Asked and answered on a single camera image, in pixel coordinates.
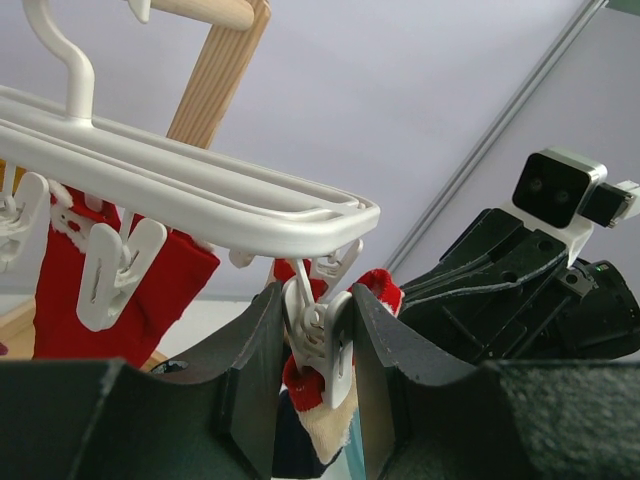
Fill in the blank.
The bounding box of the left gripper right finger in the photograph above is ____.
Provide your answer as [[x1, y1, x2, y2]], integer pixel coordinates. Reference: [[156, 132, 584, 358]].
[[353, 285, 639, 479]]

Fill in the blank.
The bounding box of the red sock front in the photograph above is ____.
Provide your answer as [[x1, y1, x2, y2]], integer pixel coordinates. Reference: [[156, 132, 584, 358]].
[[33, 180, 126, 359]]

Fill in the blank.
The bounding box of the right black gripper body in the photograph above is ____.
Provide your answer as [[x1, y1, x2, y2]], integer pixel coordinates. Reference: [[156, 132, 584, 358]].
[[439, 208, 573, 363]]

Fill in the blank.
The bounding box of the teal plastic basin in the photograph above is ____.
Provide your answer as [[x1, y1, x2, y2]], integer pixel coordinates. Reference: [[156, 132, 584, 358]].
[[343, 410, 367, 480]]

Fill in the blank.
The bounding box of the red sock back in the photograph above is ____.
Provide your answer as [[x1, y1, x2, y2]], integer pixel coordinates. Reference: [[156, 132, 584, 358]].
[[128, 230, 220, 367]]

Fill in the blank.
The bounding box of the white plastic clip hanger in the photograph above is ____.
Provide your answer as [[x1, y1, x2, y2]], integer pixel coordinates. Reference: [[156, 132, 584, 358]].
[[1, 1, 380, 408]]

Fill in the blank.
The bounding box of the wooden drying rack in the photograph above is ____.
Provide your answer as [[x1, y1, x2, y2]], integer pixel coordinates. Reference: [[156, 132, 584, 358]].
[[1, 1, 271, 349]]

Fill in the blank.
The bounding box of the red sock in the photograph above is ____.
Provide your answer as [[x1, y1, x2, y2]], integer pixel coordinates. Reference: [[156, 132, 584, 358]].
[[33, 180, 126, 359], [128, 230, 220, 367]]

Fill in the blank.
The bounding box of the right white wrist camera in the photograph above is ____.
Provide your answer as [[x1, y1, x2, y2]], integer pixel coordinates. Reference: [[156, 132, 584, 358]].
[[501, 147, 639, 265]]

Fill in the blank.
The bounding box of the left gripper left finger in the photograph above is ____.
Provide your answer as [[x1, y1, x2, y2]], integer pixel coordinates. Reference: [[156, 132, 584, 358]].
[[1, 284, 283, 479]]

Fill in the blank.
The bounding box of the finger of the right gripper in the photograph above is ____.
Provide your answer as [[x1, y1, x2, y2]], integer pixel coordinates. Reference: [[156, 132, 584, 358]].
[[399, 239, 570, 363]]

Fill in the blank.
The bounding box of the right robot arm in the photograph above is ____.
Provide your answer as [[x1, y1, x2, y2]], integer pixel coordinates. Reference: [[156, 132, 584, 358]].
[[399, 209, 639, 364]]

